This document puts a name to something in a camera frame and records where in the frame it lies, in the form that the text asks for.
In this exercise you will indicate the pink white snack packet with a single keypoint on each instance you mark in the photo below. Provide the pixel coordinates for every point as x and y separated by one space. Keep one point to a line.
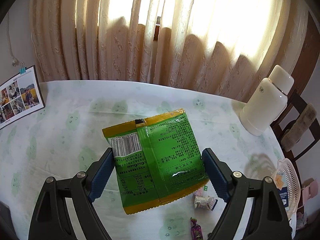
202 192

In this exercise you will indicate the beige curtain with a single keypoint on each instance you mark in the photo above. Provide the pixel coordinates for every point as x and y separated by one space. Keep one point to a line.
223 47

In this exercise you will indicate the green snack bag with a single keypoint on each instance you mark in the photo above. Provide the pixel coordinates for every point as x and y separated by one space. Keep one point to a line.
157 160

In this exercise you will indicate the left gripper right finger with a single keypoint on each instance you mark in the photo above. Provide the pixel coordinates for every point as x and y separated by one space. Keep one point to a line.
268 218

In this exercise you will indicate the purple candy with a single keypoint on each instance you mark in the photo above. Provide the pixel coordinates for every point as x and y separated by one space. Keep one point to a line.
196 231

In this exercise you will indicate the dark wooden chair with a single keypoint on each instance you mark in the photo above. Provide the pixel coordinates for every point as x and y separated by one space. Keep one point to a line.
298 103

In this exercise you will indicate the grey wrapped snack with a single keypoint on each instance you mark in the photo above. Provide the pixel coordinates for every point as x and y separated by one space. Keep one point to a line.
205 202

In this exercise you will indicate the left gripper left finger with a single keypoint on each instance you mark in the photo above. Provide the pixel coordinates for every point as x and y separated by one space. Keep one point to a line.
51 220

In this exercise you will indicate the blue snack box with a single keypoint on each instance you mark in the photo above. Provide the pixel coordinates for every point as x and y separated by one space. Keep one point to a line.
284 195

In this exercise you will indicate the white thermos jug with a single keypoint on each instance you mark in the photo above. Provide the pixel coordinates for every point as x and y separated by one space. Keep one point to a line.
267 102

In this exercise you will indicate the photo calendar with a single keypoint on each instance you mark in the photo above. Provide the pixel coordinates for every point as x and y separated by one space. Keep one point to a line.
20 96

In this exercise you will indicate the brown wooden door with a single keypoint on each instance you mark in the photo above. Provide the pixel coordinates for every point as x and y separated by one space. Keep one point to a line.
307 58

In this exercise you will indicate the pink plastic basket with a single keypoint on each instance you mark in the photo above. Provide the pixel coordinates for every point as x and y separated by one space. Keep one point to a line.
291 181

